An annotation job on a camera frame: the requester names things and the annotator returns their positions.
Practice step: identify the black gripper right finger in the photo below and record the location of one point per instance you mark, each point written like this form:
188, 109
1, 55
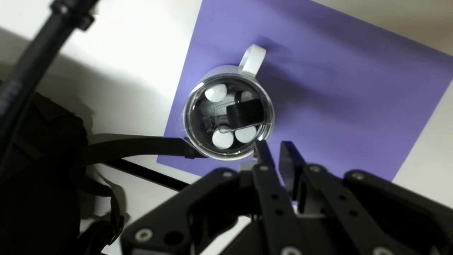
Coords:
376, 212

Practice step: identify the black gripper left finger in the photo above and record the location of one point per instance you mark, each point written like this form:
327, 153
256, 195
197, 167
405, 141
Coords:
273, 202

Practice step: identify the white coffee mug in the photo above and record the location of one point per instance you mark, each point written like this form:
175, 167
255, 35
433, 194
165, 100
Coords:
249, 58

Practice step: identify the clear mug lid black slider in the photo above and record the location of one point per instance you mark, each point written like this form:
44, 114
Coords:
221, 139

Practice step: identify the purple mat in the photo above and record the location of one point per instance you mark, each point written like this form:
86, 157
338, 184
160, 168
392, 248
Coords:
340, 93

